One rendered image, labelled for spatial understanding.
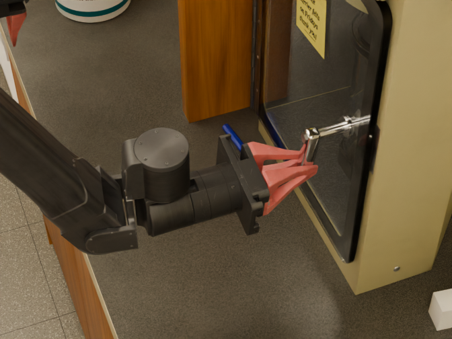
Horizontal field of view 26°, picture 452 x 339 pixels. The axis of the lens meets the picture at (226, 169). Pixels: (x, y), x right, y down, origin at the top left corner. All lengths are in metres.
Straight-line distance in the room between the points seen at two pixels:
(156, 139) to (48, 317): 1.43
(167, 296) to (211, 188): 0.23
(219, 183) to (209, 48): 0.35
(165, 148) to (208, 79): 0.42
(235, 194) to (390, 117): 0.19
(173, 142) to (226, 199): 0.10
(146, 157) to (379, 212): 0.30
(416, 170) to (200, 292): 0.33
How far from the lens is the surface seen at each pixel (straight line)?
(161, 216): 1.06
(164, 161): 1.00
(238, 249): 1.30
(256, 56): 1.33
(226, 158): 1.09
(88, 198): 1.01
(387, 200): 1.14
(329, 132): 1.08
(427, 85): 1.03
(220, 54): 1.39
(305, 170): 1.11
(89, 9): 1.63
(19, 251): 2.54
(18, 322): 2.41
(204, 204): 1.06
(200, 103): 1.44
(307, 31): 1.13
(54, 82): 1.55
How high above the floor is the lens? 1.96
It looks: 47 degrees down
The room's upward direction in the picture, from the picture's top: straight up
